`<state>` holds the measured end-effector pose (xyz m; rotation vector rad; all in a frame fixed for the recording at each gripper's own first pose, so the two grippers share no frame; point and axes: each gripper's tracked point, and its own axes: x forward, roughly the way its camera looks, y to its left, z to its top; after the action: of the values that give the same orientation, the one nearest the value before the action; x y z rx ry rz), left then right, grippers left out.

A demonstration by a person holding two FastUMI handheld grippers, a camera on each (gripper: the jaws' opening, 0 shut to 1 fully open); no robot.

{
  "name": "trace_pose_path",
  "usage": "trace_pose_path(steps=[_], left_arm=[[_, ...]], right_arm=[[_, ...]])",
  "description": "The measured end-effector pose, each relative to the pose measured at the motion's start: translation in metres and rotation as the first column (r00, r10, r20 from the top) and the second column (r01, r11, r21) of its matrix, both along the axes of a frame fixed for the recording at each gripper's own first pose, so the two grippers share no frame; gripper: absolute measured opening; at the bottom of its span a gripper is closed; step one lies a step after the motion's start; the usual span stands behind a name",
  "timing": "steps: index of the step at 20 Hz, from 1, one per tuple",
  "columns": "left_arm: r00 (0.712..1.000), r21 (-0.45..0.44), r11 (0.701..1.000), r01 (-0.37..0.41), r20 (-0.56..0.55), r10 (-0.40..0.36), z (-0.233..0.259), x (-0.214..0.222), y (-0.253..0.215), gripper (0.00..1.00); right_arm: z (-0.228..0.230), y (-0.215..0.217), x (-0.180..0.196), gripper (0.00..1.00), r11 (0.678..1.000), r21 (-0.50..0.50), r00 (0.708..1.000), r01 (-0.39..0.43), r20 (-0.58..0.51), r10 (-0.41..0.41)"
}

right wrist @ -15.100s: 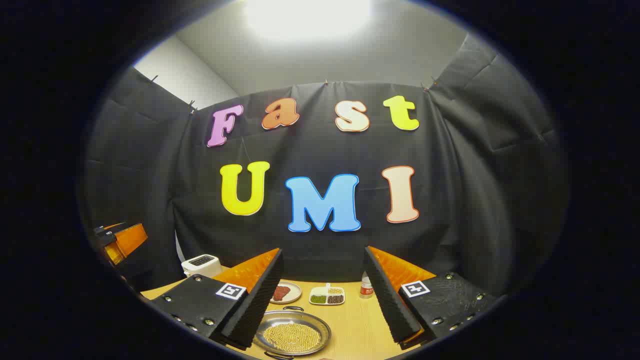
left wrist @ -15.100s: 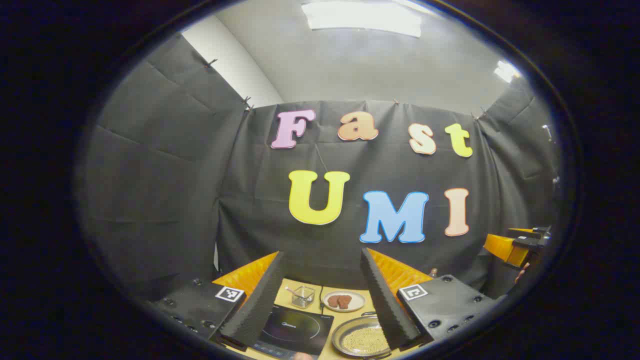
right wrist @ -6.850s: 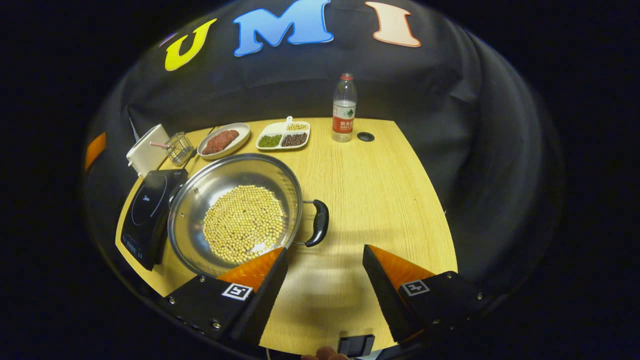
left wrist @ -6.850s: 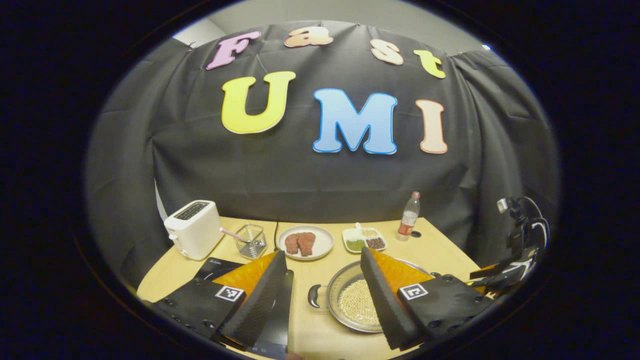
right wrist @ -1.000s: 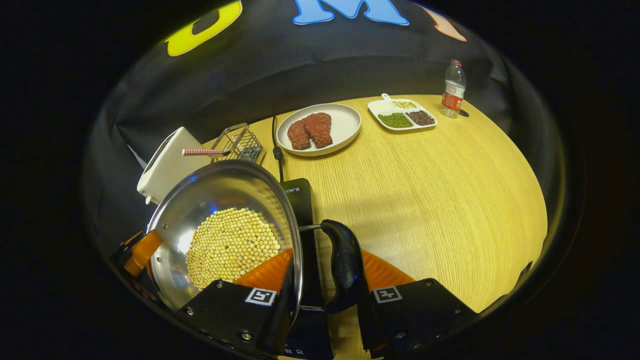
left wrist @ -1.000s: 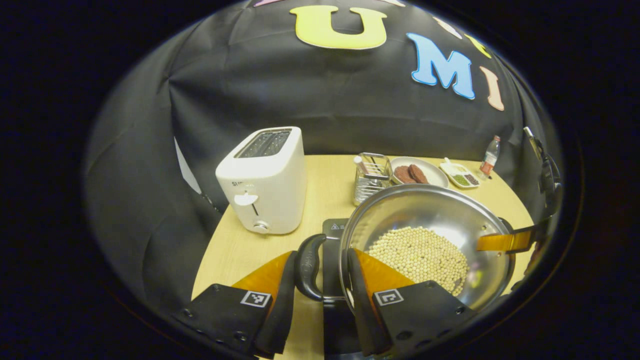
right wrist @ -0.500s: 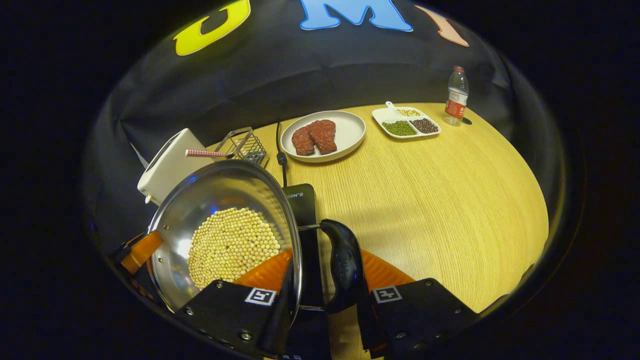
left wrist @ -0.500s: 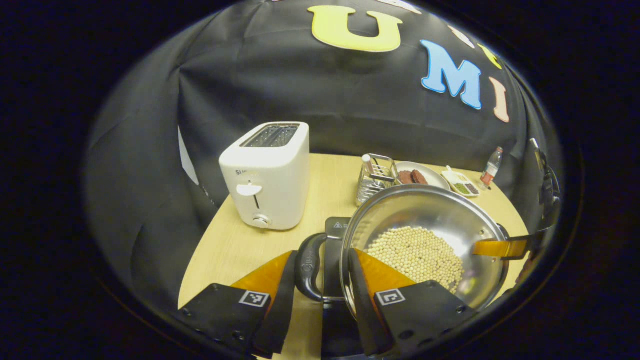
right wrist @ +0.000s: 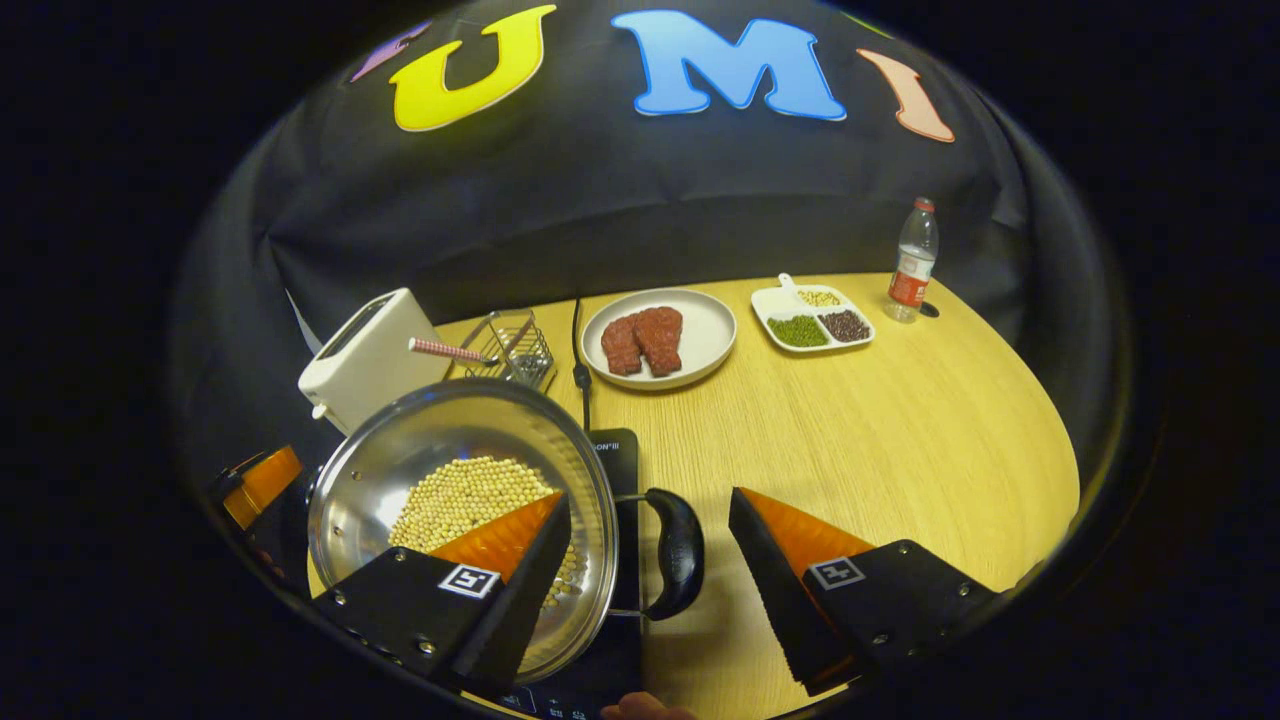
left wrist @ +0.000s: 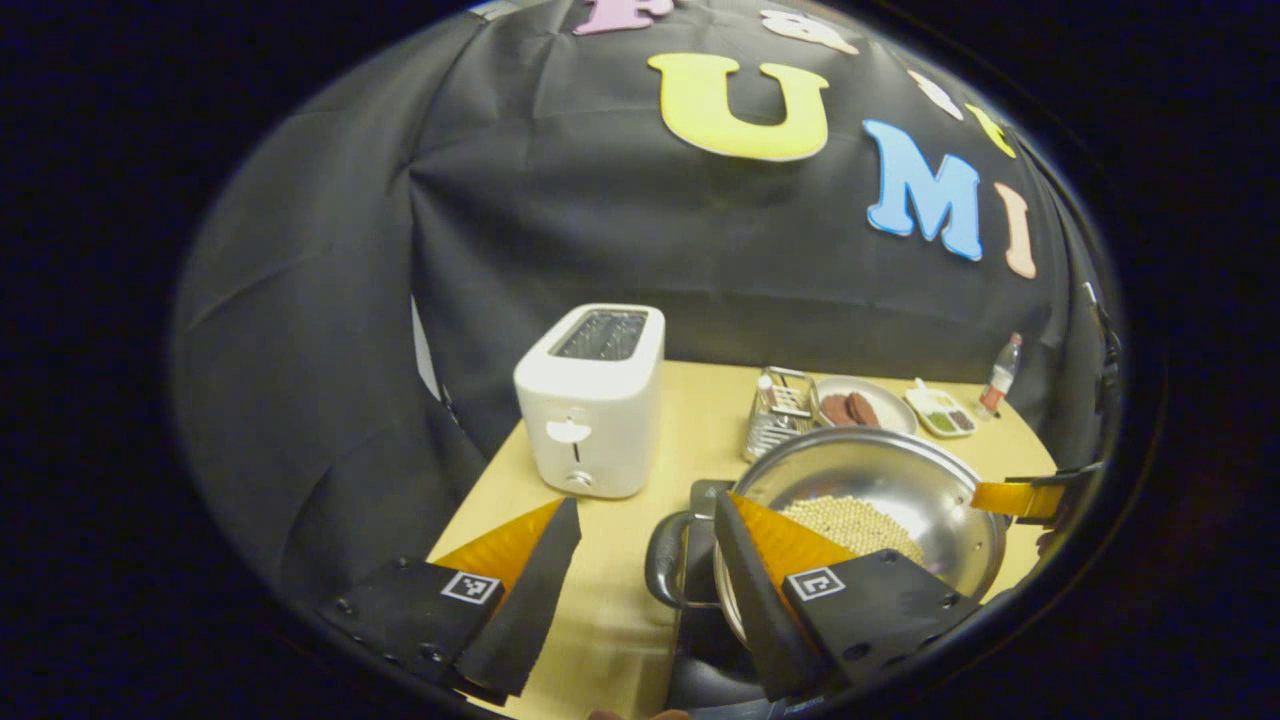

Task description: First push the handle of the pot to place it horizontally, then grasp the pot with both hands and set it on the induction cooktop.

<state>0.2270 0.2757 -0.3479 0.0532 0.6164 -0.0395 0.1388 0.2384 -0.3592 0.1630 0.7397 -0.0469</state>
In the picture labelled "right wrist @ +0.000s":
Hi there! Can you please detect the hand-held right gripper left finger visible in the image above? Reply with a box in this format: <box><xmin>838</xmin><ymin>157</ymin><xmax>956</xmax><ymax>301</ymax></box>
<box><xmin>310</xmin><ymin>490</ymin><xmax>574</xmax><ymax>697</ymax></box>

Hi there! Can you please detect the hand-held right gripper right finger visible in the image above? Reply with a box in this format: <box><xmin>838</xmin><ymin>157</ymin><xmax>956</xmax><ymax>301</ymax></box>
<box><xmin>728</xmin><ymin>486</ymin><xmax>1002</xmax><ymax>699</ymax></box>

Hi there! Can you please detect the black induction cooktop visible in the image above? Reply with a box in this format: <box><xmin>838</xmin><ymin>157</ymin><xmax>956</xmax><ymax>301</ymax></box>
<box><xmin>495</xmin><ymin>428</ymin><xmax>647</xmax><ymax>720</ymax></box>

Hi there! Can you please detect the stainless steel pot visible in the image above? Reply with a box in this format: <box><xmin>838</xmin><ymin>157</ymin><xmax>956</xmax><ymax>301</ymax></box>
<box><xmin>307</xmin><ymin>378</ymin><xmax>707</xmax><ymax>687</ymax></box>

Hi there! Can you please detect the pile of soybeans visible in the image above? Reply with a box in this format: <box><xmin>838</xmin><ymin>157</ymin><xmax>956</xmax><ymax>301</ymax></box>
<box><xmin>388</xmin><ymin>457</ymin><xmax>587</xmax><ymax>612</ymax></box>

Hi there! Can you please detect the white toaster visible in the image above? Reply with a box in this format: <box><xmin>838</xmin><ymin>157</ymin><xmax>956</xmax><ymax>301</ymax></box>
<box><xmin>298</xmin><ymin>288</ymin><xmax>454</xmax><ymax>437</ymax></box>

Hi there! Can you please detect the pink striped straw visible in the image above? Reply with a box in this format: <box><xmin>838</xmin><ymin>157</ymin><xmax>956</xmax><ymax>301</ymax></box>
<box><xmin>409</xmin><ymin>337</ymin><xmax>499</xmax><ymax>367</ymax></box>

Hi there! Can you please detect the pile of green beans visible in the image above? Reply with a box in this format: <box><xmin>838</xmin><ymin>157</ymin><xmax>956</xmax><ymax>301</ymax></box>
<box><xmin>768</xmin><ymin>316</ymin><xmax>832</xmax><ymax>350</ymax></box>

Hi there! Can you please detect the round white plate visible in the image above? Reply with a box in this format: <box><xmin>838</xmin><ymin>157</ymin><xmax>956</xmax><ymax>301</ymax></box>
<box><xmin>580</xmin><ymin>288</ymin><xmax>738</xmax><ymax>392</ymax></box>

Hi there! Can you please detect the brown meat piece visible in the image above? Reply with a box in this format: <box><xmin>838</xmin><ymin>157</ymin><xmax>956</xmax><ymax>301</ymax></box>
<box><xmin>635</xmin><ymin>306</ymin><xmax>686</xmax><ymax>378</ymax></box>
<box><xmin>601</xmin><ymin>315</ymin><xmax>644</xmax><ymax>377</ymax></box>

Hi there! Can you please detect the white divided dish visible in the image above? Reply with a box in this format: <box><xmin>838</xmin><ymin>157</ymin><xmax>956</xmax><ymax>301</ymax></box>
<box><xmin>751</xmin><ymin>273</ymin><xmax>877</xmax><ymax>354</ymax></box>

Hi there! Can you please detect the clear plastic water bottle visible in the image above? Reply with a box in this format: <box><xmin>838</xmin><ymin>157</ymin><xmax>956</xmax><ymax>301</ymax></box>
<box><xmin>885</xmin><ymin>197</ymin><xmax>941</xmax><ymax>324</ymax></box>

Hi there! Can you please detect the black power cable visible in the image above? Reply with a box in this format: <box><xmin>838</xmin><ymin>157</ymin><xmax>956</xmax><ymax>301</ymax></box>
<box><xmin>570</xmin><ymin>295</ymin><xmax>595</xmax><ymax>434</ymax></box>

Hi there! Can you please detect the wire mesh utensil basket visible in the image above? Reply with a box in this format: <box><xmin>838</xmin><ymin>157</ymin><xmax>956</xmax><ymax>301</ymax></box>
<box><xmin>455</xmin><ymin>310</ymin><xmax>558</xmax><ymax>394</ymax></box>

